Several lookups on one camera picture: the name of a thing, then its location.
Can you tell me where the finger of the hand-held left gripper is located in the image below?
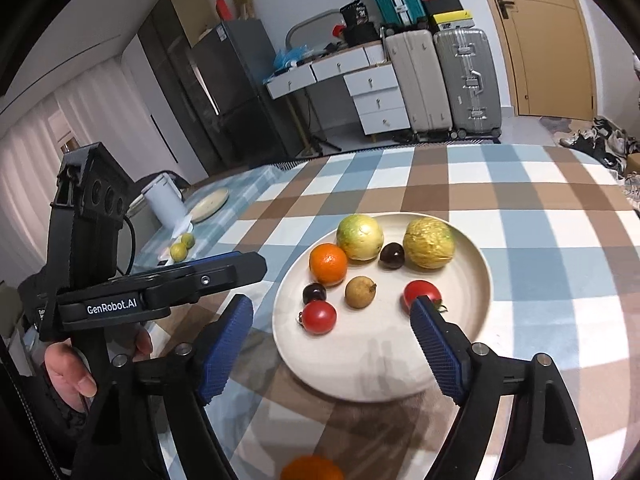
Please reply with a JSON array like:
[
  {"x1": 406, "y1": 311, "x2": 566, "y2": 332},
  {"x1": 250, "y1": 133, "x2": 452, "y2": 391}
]
[
  {"x1": 145, "y1": 253, "x2": 267, "y2": 306},
  {"x1": 117, "y1": 254, "x2": 251, "y2": 285}
]

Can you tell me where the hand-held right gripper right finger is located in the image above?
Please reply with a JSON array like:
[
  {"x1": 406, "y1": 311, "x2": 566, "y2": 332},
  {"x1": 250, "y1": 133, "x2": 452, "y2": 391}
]
[{"x1": 409, "y1": 295, "x2": 596, "y2": 480}]

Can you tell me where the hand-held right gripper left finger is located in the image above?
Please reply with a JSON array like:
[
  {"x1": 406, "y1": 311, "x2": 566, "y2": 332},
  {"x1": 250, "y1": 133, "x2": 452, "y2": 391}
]
[{"x1": 72, "y1": 294, "x2": 254, "y2": 480}]

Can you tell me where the red tomato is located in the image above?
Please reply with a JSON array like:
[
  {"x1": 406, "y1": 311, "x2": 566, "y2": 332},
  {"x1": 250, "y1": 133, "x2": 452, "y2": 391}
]
[
  {"x1": 403, "y1": 280, "x2": 448, "y2": 313},
  {"x1": 299, "y1": 301, "x2": 337, "y2": 335}
]

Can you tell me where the large cream plate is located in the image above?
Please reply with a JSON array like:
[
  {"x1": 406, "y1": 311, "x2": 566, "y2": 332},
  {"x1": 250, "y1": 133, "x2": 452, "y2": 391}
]
[{"x1": 271, "y1": 211, "x2": 493, "y2": 403}]

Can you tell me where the brown longan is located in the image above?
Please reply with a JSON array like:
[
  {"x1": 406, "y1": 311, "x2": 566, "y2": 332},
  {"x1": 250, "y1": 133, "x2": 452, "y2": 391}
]
[{"x1": 344, "y1": 276, "x2": 378, "y2": 309}]

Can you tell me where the yellow mottled passion fruit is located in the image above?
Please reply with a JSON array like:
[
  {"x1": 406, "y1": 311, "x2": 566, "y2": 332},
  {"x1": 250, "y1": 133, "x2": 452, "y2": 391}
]
[{"x1": 403, "y1": 216, "x2": 456, "y2": 269}]

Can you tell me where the orange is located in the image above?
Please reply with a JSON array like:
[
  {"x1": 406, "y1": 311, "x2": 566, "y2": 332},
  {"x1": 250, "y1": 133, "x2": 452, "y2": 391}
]
[
  {"x1": 308, "y1": 243, "x2": 348, "y2": 284},
  {"x1": 280, "y1": 455, "x2": 346, "y2": 480}
]

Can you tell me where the pale green guava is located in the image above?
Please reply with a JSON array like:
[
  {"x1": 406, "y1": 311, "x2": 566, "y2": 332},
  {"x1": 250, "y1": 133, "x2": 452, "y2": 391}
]
[{"x1": 336, "y1": 214, "x2": 384, "y2": 262}]

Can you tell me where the person's left hand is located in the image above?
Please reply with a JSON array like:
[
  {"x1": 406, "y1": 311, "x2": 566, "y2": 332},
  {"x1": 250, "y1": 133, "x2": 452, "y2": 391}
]
[{"x1": 45, "y1": 327, "x2": 153, "y2": 411}]

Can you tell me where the small cream plate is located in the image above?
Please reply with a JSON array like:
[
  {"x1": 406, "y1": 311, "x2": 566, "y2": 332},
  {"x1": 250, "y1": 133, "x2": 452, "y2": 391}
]
[{"x1": 190, "y1": 188, "x2": 230, "y2": 223}]

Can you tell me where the light blue checkered tablecloth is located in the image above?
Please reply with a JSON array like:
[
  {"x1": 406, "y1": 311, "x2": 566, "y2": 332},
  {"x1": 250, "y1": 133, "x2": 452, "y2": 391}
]
[{"x1": 132, "y1": 162, "x2": 296, "y2": 271}]

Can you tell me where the white kettle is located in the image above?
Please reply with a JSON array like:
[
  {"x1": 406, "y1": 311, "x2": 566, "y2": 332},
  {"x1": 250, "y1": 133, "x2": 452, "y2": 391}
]
[{"x1": 141, "y1": 172, "x2": 187, "y2": 226}]

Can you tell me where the white curtain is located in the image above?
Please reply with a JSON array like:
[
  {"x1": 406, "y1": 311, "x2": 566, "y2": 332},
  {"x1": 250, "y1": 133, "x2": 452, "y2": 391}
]
[{"x1": 0, "y1": 42, "x2": 201, "y2": 281}]

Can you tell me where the brown blue checkered tablecloth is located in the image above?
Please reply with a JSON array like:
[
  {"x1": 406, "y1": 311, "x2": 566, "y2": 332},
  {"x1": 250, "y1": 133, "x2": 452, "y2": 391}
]
[{"x1": 150, "y1": 142, "x2": 640, "y2": 480}]

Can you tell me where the dark grey fridge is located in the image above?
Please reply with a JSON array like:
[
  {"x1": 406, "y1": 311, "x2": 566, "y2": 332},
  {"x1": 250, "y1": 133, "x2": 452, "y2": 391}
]
[{"x1": 190, "y1": 20, "x2": 306, "y2": 171}]

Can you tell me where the dark brown wardrobe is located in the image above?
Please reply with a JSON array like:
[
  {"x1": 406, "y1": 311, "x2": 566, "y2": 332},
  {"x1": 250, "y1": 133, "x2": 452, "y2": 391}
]
[{"x1": 137, "y1": 0, "x2": 221, "y2": 176}]

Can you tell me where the blue plastic bag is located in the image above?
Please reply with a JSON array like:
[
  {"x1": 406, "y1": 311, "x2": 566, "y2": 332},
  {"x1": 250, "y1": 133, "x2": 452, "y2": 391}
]
[{"x1": 274, "y1": 45, "x2": 310, "y2": 68}]

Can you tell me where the white desk with drawers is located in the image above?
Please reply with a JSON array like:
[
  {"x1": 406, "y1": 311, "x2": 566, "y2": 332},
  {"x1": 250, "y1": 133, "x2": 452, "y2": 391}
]
[{"x1": 265, "y1": 42, "x2": 412, "y2": 136}]

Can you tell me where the tan cardboard box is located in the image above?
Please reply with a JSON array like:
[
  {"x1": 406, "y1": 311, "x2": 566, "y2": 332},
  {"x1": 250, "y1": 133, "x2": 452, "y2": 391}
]
[{"x1": 167, "y1": 0, "x2": 218, "y2": 48}]

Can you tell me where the pile of loose shoes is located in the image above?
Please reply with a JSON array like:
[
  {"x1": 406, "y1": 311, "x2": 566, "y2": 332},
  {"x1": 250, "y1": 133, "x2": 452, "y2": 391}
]
[{"x1": 560, "y1": 115, "x2": 640, "y2": 211}]

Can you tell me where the beige suitcase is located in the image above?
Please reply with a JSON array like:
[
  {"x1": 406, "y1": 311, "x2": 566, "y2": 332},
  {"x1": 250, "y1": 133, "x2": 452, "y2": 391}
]
[{"x1": 384, "y1": 30, "x2": 455, "y2": 142}]

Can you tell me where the silver suitcase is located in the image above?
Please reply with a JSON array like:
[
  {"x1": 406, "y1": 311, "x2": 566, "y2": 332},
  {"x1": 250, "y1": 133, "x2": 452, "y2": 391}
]
[{"x1": 433, "y1": 28, "x2": 502, "y2": 140}]

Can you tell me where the black storage box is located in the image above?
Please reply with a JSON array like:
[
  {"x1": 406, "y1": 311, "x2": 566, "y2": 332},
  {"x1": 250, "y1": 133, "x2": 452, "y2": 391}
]
[{"x1": 345, "y1": 24, "x2": 381, "y2": 46}]

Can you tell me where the black printed bag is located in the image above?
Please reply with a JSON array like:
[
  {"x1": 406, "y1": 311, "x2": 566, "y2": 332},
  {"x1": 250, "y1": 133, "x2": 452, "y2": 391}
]
[{"x1": 340, "y1": 0, "x2": 371, "y2": 26}]

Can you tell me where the tan wooden door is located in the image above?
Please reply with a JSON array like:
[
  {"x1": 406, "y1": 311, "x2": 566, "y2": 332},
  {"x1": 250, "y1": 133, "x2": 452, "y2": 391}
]
[{"x1": 472, "y1": 0, "x2": 598, "y2": 121}]

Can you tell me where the yellow black shoe box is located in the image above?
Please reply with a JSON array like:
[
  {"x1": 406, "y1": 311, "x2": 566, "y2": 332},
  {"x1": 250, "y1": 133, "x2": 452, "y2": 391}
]
[{"x1": 430, "y1": 10, "x2": 475, "y2": 31}]

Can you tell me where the black cable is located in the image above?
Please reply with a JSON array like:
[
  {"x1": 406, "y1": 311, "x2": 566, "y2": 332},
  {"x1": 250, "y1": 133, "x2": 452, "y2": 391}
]
[{"x1": 120, "y1": 214, "x2": 137, "y2": 277}]

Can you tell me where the grey metal chair frame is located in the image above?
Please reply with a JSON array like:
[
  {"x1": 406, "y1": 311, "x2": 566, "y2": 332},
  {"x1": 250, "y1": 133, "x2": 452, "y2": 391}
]
[{"x1": 286, "y1": 9, "x2": 346, "y2": 51}]

